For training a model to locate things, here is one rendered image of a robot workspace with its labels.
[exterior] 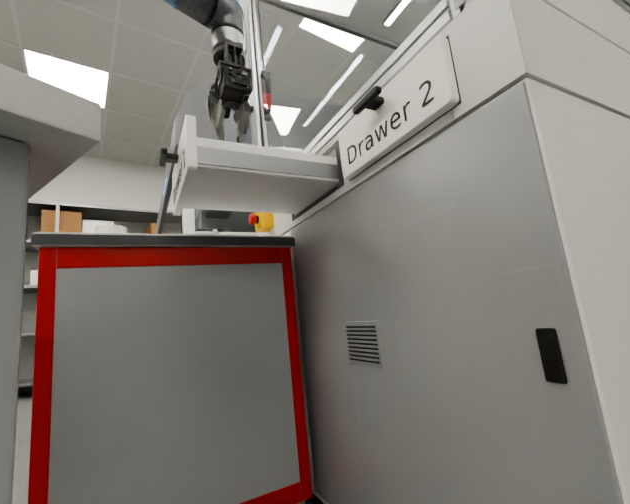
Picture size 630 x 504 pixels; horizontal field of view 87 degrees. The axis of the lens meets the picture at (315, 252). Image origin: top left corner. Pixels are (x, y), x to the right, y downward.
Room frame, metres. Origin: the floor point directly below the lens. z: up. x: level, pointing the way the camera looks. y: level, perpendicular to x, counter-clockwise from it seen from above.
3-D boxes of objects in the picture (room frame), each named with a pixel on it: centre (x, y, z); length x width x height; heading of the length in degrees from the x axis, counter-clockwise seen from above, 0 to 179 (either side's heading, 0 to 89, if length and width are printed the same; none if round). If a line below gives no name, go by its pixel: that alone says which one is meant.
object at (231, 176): (0.79, 0.09, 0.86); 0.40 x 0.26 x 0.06; 118
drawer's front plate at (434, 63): (0.56, -0.15, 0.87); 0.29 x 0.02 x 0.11; 28
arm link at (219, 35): (0.68, 0.15, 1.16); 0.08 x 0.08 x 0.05
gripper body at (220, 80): (0.67, 0.15, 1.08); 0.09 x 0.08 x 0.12; 29
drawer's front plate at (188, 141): (0.69, 0.27, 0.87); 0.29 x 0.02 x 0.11; 28
